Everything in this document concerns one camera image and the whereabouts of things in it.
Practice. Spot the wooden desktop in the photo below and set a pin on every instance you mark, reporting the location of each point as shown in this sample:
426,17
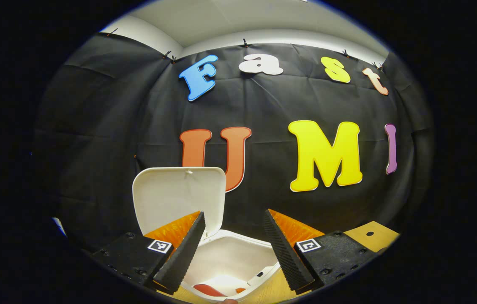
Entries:
373,238

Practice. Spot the white printed paper sheet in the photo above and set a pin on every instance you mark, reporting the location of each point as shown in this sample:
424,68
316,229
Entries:
58,224

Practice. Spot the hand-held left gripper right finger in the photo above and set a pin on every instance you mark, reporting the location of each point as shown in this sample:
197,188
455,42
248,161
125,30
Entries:
284,257

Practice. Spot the black backdrop cloth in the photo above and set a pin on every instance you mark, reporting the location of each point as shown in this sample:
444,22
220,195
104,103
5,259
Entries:
263,109

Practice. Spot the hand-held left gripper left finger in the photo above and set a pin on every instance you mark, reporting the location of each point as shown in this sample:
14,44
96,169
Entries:
183,257

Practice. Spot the white desktop garbage bin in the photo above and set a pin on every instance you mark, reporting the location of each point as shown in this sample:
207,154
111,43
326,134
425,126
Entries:
170,194

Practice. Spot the red pop can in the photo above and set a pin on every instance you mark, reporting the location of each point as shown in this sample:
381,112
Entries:
208,290

